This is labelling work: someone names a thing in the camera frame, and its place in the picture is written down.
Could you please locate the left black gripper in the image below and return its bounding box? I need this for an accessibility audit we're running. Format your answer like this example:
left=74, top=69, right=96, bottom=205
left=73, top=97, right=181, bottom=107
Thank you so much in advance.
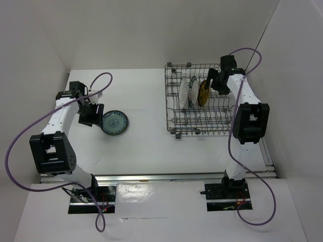
left=77, top=101, right=104, bottom=128

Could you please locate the yellow patterned plate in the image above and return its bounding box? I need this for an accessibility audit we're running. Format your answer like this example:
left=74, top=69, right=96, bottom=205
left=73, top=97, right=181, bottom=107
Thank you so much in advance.
left=197, top=80, right=210, bottom=107

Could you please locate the white plate blue rim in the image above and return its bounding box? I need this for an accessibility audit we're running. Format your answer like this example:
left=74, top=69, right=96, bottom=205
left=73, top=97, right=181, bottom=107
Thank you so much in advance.
left=188, top=76, right=199, bottom=108

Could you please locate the green patterned plate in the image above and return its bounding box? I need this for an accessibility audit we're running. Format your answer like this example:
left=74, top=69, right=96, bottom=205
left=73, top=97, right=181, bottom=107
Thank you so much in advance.
left=100, top=110, right=129, bottom=136

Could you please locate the white plate with rings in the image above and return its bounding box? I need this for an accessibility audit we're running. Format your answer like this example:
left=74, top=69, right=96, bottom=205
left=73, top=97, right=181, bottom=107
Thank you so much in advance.
left=179, top=77, right=188, bottom=110

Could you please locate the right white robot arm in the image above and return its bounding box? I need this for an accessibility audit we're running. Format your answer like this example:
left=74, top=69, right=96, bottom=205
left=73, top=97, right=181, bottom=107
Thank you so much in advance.
left=199, top=55, right=270, bottom=198

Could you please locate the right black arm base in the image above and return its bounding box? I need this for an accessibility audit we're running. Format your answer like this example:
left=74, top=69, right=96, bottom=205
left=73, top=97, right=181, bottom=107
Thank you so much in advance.
left=200, top=183, right=253, bottom=212

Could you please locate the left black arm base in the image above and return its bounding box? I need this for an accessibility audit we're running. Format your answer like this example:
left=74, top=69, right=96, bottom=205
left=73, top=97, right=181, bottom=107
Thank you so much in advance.
left=62, top=185, right=117, bottom=214

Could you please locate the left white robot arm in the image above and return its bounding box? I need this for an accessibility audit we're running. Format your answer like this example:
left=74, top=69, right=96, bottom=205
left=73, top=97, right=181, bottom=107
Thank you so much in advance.
left=29, top=81, right=104, bottom=201

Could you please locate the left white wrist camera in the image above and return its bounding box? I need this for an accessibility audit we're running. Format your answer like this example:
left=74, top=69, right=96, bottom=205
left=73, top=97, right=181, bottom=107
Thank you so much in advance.
left=88, top=91, right=102, bottom=104

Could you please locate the grey wire dish rack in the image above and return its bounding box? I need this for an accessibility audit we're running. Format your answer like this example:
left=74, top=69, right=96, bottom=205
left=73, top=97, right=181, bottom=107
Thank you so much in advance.
left=165, top=62, right=235, bottom=139

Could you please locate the aluminium front rail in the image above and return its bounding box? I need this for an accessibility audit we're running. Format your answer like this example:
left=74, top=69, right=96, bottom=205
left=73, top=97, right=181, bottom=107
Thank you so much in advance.
left=40, top=171, right=277, bottom=184

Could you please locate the aluminium side rail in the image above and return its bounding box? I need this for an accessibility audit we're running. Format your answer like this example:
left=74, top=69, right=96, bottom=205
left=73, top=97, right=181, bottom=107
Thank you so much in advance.
left=237, top=68, right=278, bottom=177

